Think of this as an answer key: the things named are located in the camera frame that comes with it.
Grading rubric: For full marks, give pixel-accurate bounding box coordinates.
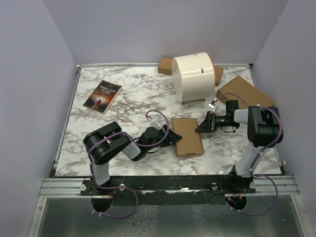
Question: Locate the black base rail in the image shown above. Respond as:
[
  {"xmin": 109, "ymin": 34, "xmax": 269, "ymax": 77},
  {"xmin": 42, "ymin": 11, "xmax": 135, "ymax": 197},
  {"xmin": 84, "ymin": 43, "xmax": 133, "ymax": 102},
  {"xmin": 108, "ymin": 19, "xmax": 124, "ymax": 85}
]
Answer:
[{"xmin": 80, "ymin": 175, "xmax": 255, "ymax": 205}]

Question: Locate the dark paperback book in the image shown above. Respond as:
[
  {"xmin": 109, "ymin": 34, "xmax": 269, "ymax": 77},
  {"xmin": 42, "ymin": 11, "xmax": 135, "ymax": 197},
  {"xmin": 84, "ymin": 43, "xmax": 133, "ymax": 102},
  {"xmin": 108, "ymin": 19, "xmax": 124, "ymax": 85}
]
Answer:
[{"xmin": 83, "ymin": 80, "xmax": 122, "ymax": 114}]

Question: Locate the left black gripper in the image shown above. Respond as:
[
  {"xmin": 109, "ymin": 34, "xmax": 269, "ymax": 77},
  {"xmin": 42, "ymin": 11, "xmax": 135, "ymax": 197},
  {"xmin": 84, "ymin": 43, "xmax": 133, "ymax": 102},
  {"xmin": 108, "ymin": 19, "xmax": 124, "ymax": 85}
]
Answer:
[{"xmin": 146, "ymin": 124, "xmax": 181, "ymax": 152}]

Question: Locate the closed brown cardboard box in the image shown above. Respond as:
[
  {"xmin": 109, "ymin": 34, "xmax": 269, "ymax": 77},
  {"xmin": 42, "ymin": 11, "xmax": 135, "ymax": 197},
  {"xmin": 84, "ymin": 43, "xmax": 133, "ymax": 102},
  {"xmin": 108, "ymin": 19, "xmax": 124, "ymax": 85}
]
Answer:
[{"xmin": 216, "ymin": 76, "xmax": 275, "ymax": 109}]

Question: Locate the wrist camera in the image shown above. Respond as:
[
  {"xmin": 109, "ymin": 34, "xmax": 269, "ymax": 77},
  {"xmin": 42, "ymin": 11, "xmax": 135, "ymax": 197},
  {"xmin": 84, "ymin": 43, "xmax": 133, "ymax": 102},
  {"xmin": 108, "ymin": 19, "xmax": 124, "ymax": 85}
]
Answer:
[
  {"xmin": 208, "ymin": 97, "xmax": 218, "ymax": 113},
  {"xmin": 150, "ymin": 114, "xmax": 162, "ymax": 130}
]

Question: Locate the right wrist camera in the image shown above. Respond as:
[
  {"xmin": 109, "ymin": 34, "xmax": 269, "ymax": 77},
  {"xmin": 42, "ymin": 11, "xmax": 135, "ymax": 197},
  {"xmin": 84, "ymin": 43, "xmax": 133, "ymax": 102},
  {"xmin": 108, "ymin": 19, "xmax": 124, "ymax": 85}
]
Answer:
[{"xmin": 208, "ymin": 97, "xmax": 218, "ymax": 113}]

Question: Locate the white cylindrical bread box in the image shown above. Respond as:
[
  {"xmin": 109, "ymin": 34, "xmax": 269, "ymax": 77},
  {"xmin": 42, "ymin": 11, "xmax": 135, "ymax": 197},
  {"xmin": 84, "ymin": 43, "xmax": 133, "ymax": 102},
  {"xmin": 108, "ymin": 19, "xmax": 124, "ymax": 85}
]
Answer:
[{"xmin": 172, "ymin": 52, "xmax": 215, "ymax": 104}]

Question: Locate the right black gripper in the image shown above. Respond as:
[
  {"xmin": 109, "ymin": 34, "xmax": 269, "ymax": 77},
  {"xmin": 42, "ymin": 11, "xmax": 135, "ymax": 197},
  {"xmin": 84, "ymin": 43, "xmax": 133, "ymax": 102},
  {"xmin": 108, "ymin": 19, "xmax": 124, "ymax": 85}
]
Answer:
[{"xmin": 195, "ymin": 111, "xmax": 238, "ymax": 133}]

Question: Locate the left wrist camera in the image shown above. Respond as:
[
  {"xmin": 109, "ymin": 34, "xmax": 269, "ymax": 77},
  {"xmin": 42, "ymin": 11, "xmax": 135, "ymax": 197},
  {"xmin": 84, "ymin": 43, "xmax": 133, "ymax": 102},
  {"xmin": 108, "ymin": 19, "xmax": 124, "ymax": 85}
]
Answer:
[{"xmin": 150, "ymin": 114, "xmax": 162, "ymax": 130}]

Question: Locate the small brown box behind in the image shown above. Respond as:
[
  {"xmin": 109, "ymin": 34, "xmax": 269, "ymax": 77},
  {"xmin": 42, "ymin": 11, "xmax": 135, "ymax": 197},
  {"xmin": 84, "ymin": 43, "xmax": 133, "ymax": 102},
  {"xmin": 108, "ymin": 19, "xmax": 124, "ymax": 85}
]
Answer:
[{"xmin": 158, "ymin": 57, "xmax": 172, "ymax": 76}]

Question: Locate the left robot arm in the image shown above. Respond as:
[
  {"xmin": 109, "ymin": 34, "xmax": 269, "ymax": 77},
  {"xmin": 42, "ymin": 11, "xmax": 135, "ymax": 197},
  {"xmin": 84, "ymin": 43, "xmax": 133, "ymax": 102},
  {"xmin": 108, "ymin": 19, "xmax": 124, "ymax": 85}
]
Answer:
[{"xmin": 83, "ymin": 122, "xmax": 182, "ymax": 195}]

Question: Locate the brown cardboard piece behind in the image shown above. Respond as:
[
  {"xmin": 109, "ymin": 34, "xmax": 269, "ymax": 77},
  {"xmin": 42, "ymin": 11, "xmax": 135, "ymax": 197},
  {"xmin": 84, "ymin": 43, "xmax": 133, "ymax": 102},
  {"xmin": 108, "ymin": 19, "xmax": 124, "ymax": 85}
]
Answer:
[{"xmin": 214, "ymin": 65, "xmax": 224, "ymax": 86}]

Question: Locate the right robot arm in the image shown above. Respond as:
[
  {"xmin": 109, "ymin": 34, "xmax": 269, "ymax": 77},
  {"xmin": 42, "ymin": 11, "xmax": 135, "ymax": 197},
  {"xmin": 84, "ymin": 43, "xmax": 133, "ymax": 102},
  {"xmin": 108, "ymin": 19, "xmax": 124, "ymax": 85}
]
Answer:
[{"xmin": 195, "ymin": 100, "xmax": 283, "ymax": 194}]

